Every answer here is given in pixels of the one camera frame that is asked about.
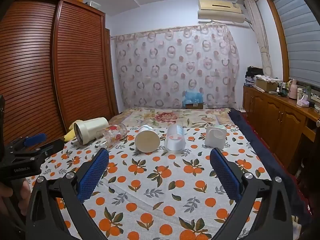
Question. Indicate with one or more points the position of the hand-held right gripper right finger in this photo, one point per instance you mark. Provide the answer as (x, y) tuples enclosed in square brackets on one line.
[(225, 175)]

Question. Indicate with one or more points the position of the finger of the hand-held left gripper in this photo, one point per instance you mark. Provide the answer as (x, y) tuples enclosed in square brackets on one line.
[(50, 148), (35, 138)]

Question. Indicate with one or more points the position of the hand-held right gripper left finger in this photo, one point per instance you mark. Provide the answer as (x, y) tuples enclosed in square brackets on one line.
[(93, 175)]

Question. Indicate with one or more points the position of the white square cup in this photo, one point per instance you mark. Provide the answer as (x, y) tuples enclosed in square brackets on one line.
[(215, 137)]

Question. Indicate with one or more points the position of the floral printed glass cup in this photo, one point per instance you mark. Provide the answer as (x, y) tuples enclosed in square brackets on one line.
[(112, 135)]

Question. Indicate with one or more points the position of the cream cup with metal lining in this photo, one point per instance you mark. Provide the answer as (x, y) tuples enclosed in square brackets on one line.
[(93, 130)]

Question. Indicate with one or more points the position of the translucent plastic cup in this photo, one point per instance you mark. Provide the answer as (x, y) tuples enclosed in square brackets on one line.
[(175, 141)]

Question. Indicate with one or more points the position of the white paper cup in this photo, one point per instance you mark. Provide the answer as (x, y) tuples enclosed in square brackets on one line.
[(147, 141)]

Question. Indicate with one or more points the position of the person's left hand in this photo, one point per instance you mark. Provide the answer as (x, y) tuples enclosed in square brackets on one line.
[(23, 192)]

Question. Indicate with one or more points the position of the yellow banana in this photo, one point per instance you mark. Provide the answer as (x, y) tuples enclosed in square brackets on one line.
[(70, 135)]

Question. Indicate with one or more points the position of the orange fruit print cloth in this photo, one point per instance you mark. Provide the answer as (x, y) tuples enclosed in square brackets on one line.
[(160, 180)]

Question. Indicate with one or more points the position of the wooden louvered wardrobe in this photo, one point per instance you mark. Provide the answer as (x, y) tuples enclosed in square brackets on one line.
[(50, 67)]

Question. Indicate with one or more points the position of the small cardboard box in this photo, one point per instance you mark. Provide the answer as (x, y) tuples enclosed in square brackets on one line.
[(195, 105)]

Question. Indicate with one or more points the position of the wooden sideboard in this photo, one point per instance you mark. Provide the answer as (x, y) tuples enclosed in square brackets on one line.
[(275, 115)]

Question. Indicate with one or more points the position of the floral blanket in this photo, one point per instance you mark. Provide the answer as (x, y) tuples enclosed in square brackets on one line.
[(165, 117)]

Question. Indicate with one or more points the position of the blue plastic bag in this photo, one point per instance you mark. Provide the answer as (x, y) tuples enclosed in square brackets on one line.
[(193, 96)]

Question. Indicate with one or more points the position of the beige storage box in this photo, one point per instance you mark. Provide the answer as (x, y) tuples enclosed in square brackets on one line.
[(266, 85)]

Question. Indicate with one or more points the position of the white tissue box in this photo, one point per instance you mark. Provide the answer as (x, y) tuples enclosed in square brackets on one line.
[(302, 102)]

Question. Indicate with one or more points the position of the pink thermos jug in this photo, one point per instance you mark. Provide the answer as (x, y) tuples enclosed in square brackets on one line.
[(293, 88)]

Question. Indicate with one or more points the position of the white tied curtain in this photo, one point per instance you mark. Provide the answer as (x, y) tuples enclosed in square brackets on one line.
[(262, 42)]

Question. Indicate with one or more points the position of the grey window blind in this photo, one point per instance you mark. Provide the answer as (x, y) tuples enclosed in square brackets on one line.
[(300, 35)]

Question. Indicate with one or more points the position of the wall air conditioner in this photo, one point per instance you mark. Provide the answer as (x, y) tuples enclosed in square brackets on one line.
[(220, 11)]

